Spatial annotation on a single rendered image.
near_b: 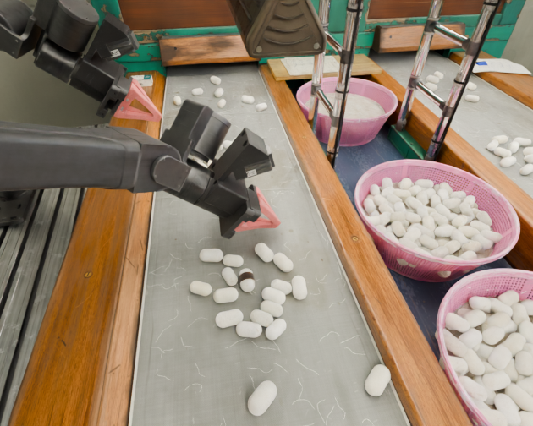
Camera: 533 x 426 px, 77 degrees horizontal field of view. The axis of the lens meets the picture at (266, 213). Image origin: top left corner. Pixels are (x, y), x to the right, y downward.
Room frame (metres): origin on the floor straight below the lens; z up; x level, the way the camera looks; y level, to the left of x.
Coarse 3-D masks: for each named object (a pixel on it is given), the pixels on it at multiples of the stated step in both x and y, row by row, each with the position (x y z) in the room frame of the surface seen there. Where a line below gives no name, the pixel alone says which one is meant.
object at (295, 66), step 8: (328, 56) 1.16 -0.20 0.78; (288, 64) 1.08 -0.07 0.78; (296, 64) 1.08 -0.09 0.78; (304, 64) 1.08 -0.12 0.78; (312, 64) 1.08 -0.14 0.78; (328, 64) 1.08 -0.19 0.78; (336, 64) 1.08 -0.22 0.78; (288, 72) 1.02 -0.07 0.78; (296, 72) 1.02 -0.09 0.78; (304, 72) 1.02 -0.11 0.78; (312, 72) 1.02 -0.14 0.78; (328, 72) 1.02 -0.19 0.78
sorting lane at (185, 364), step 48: (192, 96) 0.94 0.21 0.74; (240, 96) 0.94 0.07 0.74; (288, 144) 0.68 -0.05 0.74; (288, 192) 0.50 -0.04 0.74; (192, 240) 0.38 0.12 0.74; (240, 240) 0.38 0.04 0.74; (288, 240) 0.38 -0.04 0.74; (144, 288) 0.28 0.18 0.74; (240, 288) 0.28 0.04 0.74; (336, 288) 0.28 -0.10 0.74; (144, 336) 0.21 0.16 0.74; (192, 336) 0.21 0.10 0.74; (240, 336) 0.21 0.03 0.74; (288, 336) 0.21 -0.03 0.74; (336, 336) 0.21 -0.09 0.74; (144, 384) 0.15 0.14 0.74; (192, 384) 0.15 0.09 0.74; (240, 384) 0.15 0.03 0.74; (288, 384) 0.15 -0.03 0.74; (336, 384) 0.15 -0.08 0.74
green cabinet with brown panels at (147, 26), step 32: (96, 0) 1.06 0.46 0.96; (128, 0) 1.09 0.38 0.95; (160, 0) 1.10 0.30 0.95; (192, 0) 1.12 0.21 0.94; (224, 0) 1.13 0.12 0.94; (384, 0) 1.22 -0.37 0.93; (416, 0) 1.24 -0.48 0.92; (448, 0) 1.26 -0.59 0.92; (480, 0) 1.28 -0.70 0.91; (512, 0) 1.28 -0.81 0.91; (160, 32) 1.09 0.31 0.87; (192, 32) 1.10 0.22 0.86; (224, 32) 1.12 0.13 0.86
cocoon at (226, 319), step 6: (222, 312) 0.23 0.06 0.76; (228, 312) 0.23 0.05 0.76; (234, 312) 0.23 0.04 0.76; (240, 312) 0.23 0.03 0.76; (216, 318) 0.23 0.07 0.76; (222, 318) 0.22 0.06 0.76; (228, 318) 0.23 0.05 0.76; (234, 318) 0.23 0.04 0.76; (240, 318) 0.23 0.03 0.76; (222, 324) 0.22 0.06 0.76; (228, 324) 0.22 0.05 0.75; (234, 324) 0.22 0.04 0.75
